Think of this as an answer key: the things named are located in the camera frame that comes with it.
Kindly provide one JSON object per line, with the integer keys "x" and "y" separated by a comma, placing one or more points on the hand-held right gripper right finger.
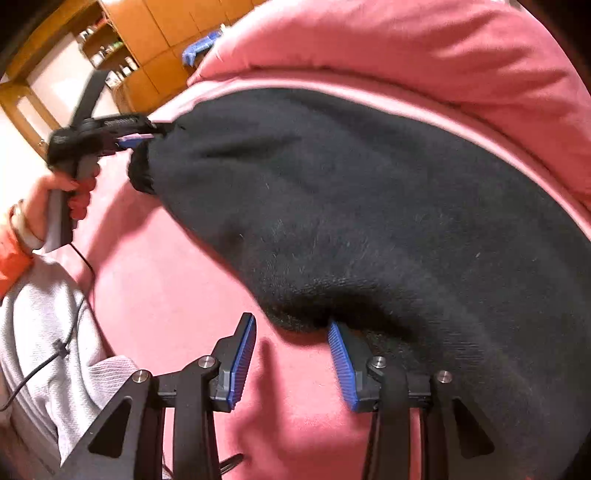
{"x": 344, "y": 364}

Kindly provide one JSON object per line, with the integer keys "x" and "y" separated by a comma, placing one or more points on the wooden wardrobe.
{"x": 161, "y": 23}

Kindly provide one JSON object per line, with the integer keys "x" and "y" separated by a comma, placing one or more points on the wooden door frame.
{"x": 23, "y": 99}

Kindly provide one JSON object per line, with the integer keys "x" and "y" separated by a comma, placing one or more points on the person's left hand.
{"x": 39, "y": 198}

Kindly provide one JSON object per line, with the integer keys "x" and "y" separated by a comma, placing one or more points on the group of small bottles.
{"x": 111, "y": 50}

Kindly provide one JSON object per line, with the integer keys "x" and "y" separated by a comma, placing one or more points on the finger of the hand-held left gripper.
{"x": 134, "y": 140}

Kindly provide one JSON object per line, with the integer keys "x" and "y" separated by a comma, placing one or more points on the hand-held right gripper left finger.
{"x": 242, "y": 360}

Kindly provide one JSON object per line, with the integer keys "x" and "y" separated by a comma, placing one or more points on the person's left forearm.
{"x": 11, "y": 263}

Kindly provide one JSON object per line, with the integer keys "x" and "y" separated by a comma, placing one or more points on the pink quilt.
{"x": 415, "y": 50}

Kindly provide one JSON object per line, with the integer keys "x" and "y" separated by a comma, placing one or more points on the black pants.
{"x": 369, "y": 207}

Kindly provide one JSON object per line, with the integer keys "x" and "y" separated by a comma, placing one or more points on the person's grey clothing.
{"x": 41, "y": 314}

